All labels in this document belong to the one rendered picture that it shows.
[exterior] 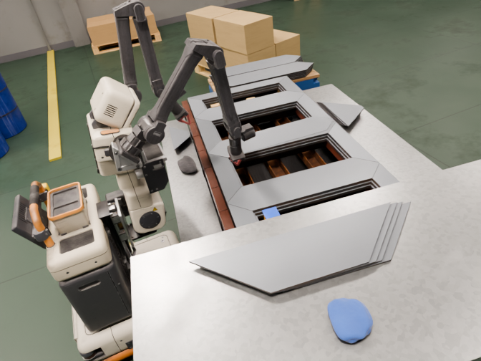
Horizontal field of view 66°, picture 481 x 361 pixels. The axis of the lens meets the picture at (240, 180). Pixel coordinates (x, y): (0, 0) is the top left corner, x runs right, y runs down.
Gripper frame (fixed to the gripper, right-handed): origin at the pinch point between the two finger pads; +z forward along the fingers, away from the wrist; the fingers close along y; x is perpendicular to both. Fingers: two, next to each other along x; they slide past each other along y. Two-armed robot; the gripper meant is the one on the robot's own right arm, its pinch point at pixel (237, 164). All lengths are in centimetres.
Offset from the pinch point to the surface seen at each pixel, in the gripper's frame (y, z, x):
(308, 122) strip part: 23, 6, -49
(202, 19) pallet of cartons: 328, 88, -43
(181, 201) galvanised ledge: 0.8, 18.6, 32.0
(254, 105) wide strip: 58, 15, -27
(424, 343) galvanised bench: -109, -46, -17
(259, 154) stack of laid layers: 6.9, 4.5, -13.9
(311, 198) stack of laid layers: -36.2, -6.5, -23.7
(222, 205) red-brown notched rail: -24.4, -2.4, 13.9
